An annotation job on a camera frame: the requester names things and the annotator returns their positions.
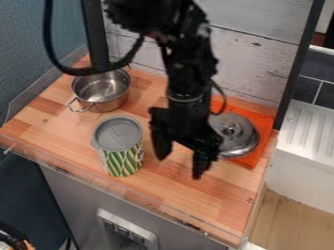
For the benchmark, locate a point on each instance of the orange cloth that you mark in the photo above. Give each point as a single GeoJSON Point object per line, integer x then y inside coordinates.
{"type": "Point", "coordinates": [256, 130]}

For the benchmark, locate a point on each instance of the silver pot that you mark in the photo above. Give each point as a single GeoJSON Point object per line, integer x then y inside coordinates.
{"type": "Point", "coordinates": [100, 90]}

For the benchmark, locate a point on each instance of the silver pot lid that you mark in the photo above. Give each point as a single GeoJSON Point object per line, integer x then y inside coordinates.
{"type": "Point", "coordinates": [235, 135]}

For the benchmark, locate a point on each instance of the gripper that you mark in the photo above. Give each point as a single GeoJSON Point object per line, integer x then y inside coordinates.
{"type": "Point", "coordinates": [186, 120]}

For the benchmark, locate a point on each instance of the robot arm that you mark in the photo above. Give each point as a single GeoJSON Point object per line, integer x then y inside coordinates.
{"type": "Point", "coordinates": [185, 49]}

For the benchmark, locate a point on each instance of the green striped can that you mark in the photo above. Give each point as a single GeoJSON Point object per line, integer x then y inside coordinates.
{"type": "Point", "coordinates": [118, 147]}

